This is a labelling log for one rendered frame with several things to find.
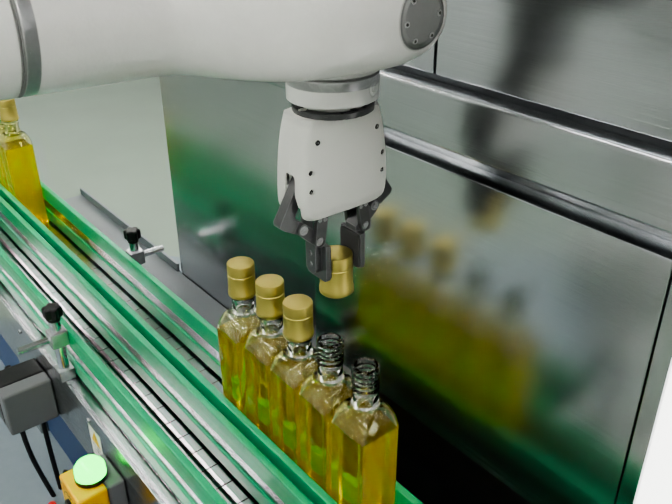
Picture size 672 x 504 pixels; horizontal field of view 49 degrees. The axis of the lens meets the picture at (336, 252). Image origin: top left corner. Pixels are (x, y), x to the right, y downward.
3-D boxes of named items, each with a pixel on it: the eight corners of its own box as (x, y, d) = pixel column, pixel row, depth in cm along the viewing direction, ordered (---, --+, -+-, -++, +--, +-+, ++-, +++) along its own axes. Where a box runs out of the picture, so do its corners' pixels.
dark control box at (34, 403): (60, 418, 127) (51, 379, 123) (13, 439, 122) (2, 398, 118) (43, 394, 132) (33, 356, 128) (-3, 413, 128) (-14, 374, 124)
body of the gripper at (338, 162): (351, 72, 72) (352, 180, 77) (261, 93, 66) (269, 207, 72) (403, 90, 66) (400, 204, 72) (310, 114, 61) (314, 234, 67)
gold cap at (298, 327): (320, 335, 85) (319, 302, 83) (295, 346, 83) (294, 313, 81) (301, 321, 87) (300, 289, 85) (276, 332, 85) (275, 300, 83)
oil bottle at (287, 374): (333, 487, 96) (333, 352, 86) (299, 509, 93) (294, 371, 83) (307, 463, 100) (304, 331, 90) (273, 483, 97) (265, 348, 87)
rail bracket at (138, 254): (172, 288, 140) (164, 224, 134) (139, 300, 137) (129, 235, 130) (162, 279, 143) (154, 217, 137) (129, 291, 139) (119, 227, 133)
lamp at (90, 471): (113, 478, 105) (110, 462, 103) (82, 494, 102) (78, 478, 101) (100, 460, 108) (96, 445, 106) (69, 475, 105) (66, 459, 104)
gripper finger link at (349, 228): (363, 191, 76) (363, 248, 79) (339, 199, 74) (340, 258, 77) (384, 201, 73) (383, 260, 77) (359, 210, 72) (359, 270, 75)
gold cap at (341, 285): (360, 290, 76) (360, 253, 74) (333, 302, 74) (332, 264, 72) (339, 277, 79) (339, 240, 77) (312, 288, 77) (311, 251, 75)
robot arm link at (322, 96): (344, 51, 71) (345, 82, 72) (266, 67, 66) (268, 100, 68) (403, 68, 65) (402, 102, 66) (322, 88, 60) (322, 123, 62)
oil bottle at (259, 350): (307, 462, 100) (304, 330, 90) (273, 482, 97) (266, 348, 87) (282, 439, 104) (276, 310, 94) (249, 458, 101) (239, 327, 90)
